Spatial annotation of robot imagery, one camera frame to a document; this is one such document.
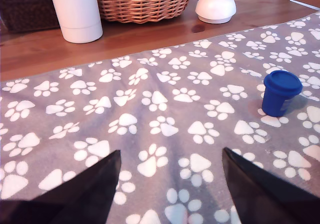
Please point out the wicker basket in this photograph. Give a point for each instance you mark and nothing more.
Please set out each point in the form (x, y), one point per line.
(142, 3)

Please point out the blue coffee capsule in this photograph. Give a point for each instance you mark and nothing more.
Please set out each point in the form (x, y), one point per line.
(275, 101)

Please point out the white bottle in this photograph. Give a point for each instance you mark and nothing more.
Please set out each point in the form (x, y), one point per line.
(77, 11)

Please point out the clear jar with dark contents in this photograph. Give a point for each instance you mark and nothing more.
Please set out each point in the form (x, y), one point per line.
(25, 8)

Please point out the small white round camera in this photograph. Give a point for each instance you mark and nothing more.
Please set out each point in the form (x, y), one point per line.
(215, 8)

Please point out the grey paw print cloth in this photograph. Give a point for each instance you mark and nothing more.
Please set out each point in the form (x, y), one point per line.
(160, 118)

